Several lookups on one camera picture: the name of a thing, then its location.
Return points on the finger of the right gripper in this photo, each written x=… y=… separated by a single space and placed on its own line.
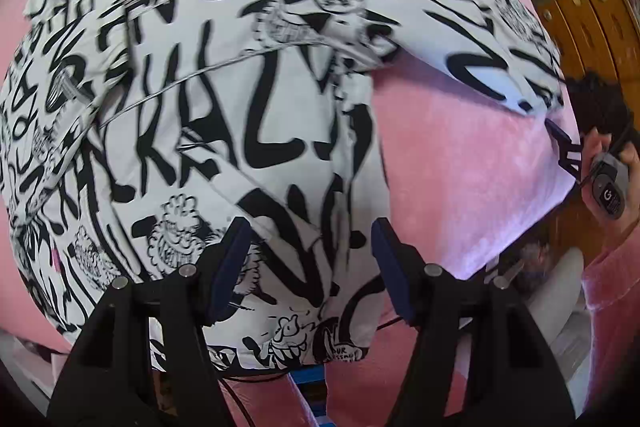
x=570 y=151

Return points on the pink bed sheet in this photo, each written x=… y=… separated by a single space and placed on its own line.
x=467 y=179

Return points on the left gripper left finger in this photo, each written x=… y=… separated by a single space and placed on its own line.
x=107 y=378

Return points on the white black graffiti print jacket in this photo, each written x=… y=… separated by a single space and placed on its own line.
x=134 y=131

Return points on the pink pyjama trousers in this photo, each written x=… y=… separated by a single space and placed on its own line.
x=611 y=288

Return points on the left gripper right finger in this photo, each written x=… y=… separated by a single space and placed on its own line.
x=513 y=378

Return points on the person right hand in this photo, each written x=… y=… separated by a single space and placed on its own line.
x=615 y=231

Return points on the brown wooden drawer cabinet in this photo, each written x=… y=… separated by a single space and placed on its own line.
x=599 y=47

